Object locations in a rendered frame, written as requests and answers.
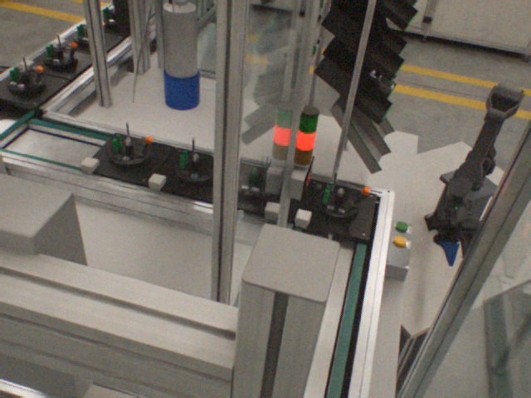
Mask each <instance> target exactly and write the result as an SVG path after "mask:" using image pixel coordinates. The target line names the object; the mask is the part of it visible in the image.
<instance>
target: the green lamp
mask: <svg viewBox="0 0 531 398"><path fill-rule="evenodd" d="M318 121H319V115H318V116H316V117H306V116H303V115H302V114H301V115H300V125H299V131H300V132H301V133H305V134H312V133H315V132H316V131H317V126H318Z"/></svg>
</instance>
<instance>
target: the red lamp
mask: <svg viewBox="0 0 531 398"><path fill-rule="evenodd" d="M315 136H316V132H315V133H312V134H305V133H301V132H300V131H299V132H298V137H297V143H296V147H297V148H299V149H301V150H310V149H312V148H314V141H315Z"/></svg>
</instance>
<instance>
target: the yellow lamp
mask: <svg viewBox="0 0 531 398"><path fill-rule="evenodd" d="M313 151H314V149H313V148H312V149H310V150H301V149H299V148H297V147H296V150H295V163H296V164H298V165H300V166H306V165H309V164H310V161H312V156H313Z"/></svg>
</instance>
